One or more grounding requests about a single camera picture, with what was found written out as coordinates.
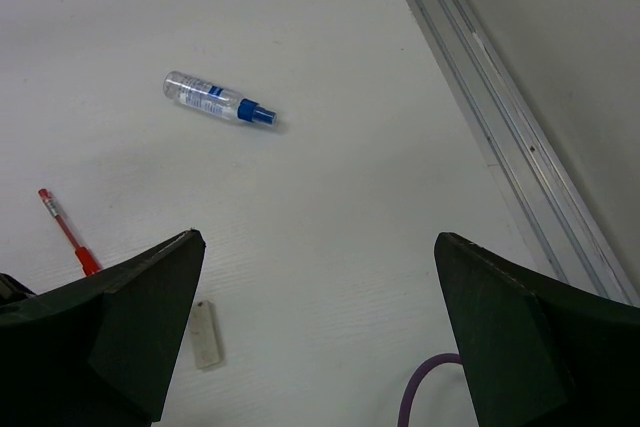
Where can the aluminium right side rail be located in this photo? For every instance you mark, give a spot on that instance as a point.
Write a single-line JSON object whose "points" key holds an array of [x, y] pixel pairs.
{"points": [[556, 224]]}

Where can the clear blue-capped spray bottle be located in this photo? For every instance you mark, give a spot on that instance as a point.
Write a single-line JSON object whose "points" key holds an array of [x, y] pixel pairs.
{"points": [[219, 102]]}

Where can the red gel pen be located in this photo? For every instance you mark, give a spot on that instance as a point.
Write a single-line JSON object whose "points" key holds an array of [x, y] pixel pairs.
{"points": [[86, 258]]}

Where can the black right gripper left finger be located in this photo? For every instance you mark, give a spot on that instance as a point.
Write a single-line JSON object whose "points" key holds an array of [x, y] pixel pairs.
{"points": [[99, 351]]}

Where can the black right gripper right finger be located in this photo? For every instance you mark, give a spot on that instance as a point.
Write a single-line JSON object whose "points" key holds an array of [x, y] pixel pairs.
{"points": [[536, 351]]}

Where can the long white eraser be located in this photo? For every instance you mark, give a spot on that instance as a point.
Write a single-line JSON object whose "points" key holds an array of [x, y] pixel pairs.
{"points": [[204, 335]]}

